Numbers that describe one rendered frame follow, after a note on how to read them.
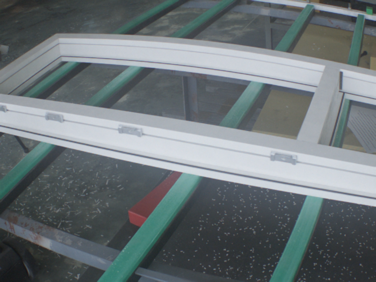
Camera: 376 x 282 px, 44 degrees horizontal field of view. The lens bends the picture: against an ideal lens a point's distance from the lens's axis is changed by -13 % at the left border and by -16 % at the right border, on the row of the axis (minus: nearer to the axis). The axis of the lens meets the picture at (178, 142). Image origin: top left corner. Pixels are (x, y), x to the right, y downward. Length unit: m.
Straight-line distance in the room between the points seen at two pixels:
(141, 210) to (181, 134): 0.36
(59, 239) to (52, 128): 0.30
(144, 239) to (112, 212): 1.48
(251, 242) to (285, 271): 0.47
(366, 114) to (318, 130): 0.74
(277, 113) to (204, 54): 0.40
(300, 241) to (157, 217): 0.25
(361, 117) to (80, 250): 1.08
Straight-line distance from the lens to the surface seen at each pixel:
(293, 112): 1.65
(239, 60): 1.32
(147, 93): 3.27
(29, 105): 1.15
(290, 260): 0.78
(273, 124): 1.58
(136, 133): 0.99
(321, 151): 0.90
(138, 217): 1.26
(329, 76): 1.20
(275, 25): 2.62
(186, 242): 1.23
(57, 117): 1.09
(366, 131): 1.59
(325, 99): 1.08
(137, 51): 1.43
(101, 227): 2.23
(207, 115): 2.28
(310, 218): 0.86
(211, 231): 1.25
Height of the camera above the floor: 1.41
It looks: 31 degrees down
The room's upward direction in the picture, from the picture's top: 4 degrees counter-clockwise
